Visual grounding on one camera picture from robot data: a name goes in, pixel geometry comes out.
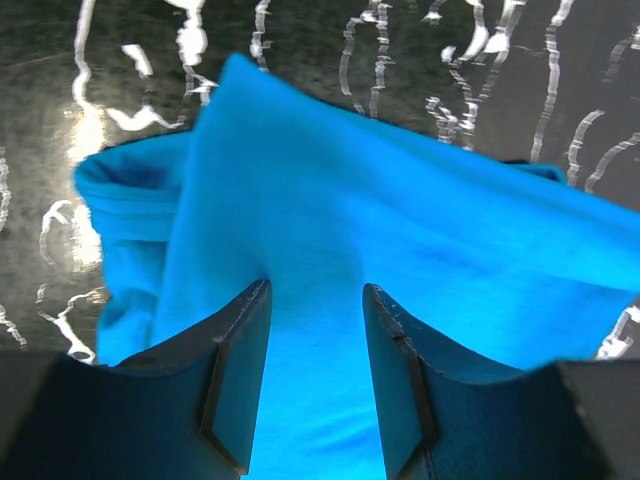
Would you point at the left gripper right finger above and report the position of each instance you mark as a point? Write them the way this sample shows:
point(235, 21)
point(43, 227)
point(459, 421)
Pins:
point(446, 412)

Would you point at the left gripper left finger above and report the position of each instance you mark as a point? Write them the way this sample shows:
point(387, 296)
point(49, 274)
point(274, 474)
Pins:
point(183, 409)

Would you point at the blue t-shirt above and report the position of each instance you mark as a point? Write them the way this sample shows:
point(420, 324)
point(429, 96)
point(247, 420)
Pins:
point(507, 260)

